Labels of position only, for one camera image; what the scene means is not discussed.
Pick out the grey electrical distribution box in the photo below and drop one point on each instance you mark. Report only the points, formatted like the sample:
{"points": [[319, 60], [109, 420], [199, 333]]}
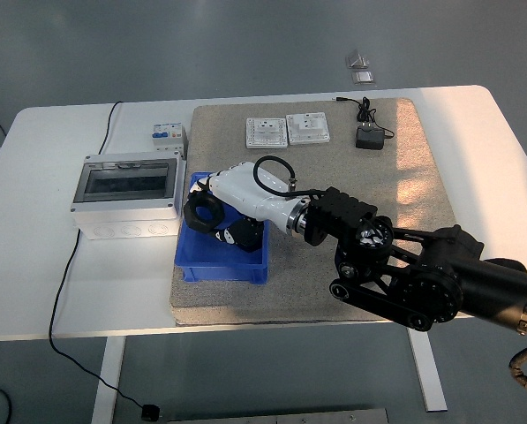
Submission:
{"points": [[126, 207]]}

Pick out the white blue circuit breaker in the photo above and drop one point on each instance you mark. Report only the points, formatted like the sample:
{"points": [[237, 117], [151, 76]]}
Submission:
{"points": [[168, 134]]}

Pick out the grey metal plate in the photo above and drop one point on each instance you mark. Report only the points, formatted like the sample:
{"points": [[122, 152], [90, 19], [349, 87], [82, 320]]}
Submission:
{"points": [[280, 416]]}

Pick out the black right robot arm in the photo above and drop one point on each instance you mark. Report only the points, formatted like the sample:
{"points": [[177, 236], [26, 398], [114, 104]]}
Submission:
{"points": [[422, 282]]}

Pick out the white wall socket panel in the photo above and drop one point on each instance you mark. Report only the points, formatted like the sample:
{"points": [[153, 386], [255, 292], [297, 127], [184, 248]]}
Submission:
{"points": [[308, 129], [266, 133]]}

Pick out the blue plastic box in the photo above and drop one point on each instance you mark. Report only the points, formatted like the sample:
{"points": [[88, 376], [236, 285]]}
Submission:
{"points": [[219, 265]]}

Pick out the black power adapter plug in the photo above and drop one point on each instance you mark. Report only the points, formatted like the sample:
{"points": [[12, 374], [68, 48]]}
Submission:
{"points": [[369, 139]]}

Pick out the white table leg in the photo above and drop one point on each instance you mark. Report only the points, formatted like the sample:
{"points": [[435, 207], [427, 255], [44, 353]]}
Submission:
{"points": [[426, 371], [108, 380]]}

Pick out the closed metal floor socket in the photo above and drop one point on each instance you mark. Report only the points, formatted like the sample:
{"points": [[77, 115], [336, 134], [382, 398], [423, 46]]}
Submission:
{"points": [[363, 77]]}

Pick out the black hex nut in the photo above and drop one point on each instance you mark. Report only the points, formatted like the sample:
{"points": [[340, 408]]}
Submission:
{"points": [[192, 221]]}

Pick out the grey-brown mat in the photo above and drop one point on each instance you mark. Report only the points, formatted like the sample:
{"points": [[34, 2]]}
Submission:
{"points": [[333, 168]]}

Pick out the open metal floor socket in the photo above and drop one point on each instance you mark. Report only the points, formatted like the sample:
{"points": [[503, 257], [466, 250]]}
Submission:
{"points": [[356, 59]]}

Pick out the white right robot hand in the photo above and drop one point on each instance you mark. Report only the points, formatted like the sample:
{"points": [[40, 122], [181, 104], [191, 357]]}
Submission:
{"points": [[245, 194]]}

